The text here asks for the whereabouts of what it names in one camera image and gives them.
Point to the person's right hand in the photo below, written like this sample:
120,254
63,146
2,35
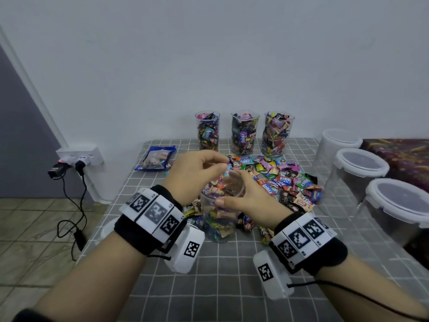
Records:
258,203

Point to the person's left hand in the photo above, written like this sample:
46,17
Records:
191,174

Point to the pile of colourful candies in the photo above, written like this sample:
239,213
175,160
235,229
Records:
281,174

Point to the small transparent plastic jar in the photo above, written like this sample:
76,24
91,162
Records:
277,134
245,134
220,218

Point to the tall transparent plastic jar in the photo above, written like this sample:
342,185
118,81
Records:
208,130

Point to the person's left forearm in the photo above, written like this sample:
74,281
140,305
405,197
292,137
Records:
87,288

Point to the person's right forearm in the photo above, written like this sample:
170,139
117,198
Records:
368,295

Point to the blue snack packet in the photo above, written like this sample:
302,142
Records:
155,157

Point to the black marker-tagged left wristband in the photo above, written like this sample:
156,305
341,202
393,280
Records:
153,218

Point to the black marker-tagged wristband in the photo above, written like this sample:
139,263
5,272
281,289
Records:
153,218
308,241

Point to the black marker-tagged right wristband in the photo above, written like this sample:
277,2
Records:
308,241

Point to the black power plug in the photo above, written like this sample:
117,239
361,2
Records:
57,171

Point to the dark patterned cloth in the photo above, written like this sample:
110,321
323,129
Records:
405,157

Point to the grey door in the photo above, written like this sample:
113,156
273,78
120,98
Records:
20,141

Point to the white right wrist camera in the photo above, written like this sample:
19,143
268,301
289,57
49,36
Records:
271,275

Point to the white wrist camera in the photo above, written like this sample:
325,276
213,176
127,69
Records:
186,250
271,275

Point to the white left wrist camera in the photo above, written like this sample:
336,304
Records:
186,250

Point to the white wall socket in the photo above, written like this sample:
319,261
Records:
79,156

